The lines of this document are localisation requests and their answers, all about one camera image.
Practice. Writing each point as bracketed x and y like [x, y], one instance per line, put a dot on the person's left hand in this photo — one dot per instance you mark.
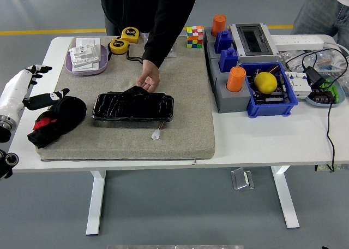
[150, 75]

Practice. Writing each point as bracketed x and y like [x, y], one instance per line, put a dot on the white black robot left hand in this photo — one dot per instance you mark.
[13, 90]

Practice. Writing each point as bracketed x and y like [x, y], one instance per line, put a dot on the glossy black panel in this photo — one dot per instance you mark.
[131, 107]

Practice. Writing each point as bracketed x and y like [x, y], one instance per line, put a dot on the black rag with red tag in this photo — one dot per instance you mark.
[65, 109]

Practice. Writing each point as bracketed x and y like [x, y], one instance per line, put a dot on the small clear plastic bag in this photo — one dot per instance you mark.
[171, 54]

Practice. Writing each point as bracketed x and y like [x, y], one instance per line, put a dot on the yellow tape measure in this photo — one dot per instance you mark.
[119, 45]
[130, 34]

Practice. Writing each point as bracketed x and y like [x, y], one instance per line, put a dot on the grey-brown mat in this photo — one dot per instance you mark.
[177, 109]

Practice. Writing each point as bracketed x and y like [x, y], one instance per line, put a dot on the purple plastic tray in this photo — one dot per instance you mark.
[103, 66]

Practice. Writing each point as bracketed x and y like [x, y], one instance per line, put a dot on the colourful puzzle cube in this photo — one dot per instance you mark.
[195, 37]

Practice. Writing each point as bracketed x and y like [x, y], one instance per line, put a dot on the white table leg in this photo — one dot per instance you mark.
[286, 200]
[95, 200]

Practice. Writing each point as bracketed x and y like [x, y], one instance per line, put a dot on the grey block holder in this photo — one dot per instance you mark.
[231, 103]
[209, 47]

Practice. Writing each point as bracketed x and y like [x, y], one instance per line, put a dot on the person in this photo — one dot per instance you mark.
[316, 11]
[141, 8]

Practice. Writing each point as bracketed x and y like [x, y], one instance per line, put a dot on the blue stepped block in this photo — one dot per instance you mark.
[228, 62]
[223, 42]

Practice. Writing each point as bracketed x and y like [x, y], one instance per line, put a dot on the orange cylinder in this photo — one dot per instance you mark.
[219, 25]
[235, 79]

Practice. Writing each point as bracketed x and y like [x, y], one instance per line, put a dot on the grey electrical box clear lid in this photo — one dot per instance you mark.
[256, 56]

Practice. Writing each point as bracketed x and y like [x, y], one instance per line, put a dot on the metal floor box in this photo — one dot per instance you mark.
[241, 179]

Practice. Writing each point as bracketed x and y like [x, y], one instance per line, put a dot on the yellow lemon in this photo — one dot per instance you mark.
[265, 82]

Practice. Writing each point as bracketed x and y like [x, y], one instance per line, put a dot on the brown cylindrical capacitor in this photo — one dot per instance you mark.
[272, 68]

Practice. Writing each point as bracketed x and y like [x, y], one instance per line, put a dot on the dark circuit board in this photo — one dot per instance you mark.
[272, 98]

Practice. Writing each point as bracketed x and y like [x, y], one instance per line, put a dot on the blue plastic bin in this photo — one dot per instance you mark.
[272, 109]

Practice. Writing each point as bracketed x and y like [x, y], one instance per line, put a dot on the clear bag of white rings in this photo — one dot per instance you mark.
[286, 56]

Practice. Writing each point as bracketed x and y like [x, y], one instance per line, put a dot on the light blue dish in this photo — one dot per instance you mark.
[313, 101]

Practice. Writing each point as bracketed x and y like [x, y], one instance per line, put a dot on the white circuit breaker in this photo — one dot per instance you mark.
[298, 85]

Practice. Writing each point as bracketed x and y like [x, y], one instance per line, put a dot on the dark terminal block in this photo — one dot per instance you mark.
[321, 97]

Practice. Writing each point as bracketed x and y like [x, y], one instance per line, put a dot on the white power strip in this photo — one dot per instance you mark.
[297, 41]

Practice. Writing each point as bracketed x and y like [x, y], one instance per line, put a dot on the green plastic part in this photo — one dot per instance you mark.
[334, 92]

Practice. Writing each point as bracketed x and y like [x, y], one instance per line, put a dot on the black power adapter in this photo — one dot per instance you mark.
[313, 75]

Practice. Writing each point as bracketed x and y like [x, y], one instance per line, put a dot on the clear bag of small parts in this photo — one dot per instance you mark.
[327, 62]

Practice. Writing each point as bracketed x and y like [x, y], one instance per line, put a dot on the white flat wall plate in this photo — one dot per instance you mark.
[91, 66]
[87, 41]

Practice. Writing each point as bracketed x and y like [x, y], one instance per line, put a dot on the white switch module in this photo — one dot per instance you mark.
[84, 55]

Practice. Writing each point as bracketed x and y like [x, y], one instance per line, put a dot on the metal under-table bracket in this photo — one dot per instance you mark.
[323, 167]

